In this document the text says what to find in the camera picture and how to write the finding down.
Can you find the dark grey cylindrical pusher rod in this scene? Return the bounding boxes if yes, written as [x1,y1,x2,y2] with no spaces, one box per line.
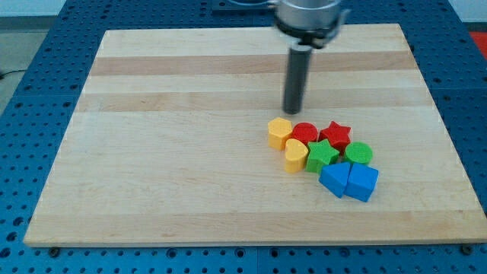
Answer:
[282,45,313,114]

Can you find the yellow hexagon block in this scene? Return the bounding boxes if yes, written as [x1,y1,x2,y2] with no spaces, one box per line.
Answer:
[268,117,292,151]

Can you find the red cylinder block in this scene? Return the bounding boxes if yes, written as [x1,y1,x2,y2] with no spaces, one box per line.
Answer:
[291,122,318,145]

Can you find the red star block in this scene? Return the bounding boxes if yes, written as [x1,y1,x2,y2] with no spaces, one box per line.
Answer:
[318,121,352,155]

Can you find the yellow heart block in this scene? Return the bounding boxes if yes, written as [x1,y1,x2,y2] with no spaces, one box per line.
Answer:
[285,139,309,174]

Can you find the green star block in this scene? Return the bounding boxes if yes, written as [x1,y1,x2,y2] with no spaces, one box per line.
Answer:
[305,139,339,174]

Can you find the green cylinder block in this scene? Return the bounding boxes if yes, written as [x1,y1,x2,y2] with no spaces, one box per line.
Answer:
[344,142,374,165]

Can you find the blue triangle block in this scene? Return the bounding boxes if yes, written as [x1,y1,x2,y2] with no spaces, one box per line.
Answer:
[319,162,351,198]

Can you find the blue pentagon block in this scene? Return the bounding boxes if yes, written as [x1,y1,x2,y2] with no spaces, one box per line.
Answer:
[344,163,379,202]

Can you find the light wooden board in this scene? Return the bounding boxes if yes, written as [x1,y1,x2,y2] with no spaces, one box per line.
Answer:
[24,24,486,247]

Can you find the black cable on floor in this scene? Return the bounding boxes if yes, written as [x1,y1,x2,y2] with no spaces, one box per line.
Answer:
[0,68,27,81]

